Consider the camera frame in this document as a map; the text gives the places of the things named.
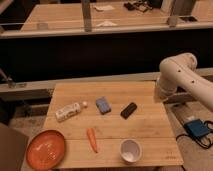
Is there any brown chair corner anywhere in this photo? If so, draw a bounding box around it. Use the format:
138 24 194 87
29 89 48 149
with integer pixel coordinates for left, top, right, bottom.
0 123 28 171

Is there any metal post at right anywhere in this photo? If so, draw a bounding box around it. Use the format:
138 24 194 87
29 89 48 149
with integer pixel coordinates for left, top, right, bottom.
167 0 197 27

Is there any white folded paper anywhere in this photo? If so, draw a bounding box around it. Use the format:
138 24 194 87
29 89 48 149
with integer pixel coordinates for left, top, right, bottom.
96 20 117 27

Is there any blue sponge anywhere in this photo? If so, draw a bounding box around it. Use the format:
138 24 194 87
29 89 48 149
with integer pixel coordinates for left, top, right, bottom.
96 97 111 114

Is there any metal clamp at left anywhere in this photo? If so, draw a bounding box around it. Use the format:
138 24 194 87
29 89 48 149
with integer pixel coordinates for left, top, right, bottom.
0 68 27 88

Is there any black eraser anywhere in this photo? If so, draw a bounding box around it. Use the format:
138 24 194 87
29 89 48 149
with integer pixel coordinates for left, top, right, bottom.
120 102 137 119

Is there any black device on far table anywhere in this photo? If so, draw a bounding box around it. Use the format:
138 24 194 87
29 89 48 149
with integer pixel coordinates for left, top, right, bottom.
123 0 152 13

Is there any blue box with cables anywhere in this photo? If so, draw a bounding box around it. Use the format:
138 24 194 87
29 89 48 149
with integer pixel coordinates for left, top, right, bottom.
175 116 213 149

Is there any white paper on far table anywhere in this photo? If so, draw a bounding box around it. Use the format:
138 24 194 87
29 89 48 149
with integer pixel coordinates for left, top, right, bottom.
94 5 115 11

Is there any metal post on far table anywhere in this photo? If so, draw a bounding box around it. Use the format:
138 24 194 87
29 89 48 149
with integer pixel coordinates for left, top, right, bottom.
81 0 92 32

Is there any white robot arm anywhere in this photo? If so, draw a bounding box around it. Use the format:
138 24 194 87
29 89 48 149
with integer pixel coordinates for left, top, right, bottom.
155 53 213 112

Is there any orange carrot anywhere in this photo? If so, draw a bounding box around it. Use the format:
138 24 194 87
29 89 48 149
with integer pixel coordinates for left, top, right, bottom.
86 128 98 153

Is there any orange bowl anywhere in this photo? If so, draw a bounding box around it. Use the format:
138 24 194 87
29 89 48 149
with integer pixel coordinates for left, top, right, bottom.
26 130 66 171

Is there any white paper cup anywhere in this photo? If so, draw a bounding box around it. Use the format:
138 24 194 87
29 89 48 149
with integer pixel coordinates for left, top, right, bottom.
119 139 142 164

